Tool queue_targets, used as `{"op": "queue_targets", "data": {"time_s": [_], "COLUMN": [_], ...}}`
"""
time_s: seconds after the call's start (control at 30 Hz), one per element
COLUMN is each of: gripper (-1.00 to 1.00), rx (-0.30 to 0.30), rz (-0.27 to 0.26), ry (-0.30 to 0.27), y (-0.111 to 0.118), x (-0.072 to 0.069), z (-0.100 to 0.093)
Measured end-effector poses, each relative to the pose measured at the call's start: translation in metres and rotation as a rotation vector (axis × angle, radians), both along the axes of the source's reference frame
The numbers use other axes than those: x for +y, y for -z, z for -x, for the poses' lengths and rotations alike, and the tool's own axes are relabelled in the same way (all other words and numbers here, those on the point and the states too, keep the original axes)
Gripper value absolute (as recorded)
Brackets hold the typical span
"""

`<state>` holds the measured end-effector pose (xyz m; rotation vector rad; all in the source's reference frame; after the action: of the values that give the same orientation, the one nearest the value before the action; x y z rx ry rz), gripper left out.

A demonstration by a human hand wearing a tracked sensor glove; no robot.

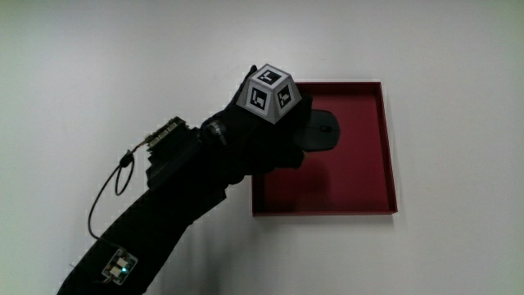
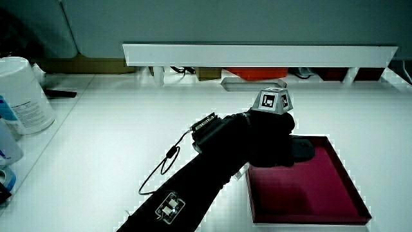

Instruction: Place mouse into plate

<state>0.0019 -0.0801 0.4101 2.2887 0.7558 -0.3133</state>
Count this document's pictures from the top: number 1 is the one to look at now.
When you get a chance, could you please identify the thin black cable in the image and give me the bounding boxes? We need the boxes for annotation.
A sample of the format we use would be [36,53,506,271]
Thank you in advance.
[87,138,151,251]

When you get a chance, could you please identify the small square sensor board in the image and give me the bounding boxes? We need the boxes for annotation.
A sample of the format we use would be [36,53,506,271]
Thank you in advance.
[101,247,139,286]

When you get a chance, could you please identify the wrist circuit board module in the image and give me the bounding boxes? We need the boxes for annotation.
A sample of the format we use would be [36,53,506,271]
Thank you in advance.
[145,116,204,190]

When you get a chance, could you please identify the dark red square plate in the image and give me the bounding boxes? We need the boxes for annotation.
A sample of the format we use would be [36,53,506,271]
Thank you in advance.
[251,80,399,217]

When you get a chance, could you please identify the black computer mouse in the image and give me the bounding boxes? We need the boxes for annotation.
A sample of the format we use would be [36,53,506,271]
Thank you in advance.
[292,109,341,153]

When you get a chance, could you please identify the person's left hand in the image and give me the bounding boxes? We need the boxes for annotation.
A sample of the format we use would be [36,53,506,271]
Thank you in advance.
[200,63,314,186]

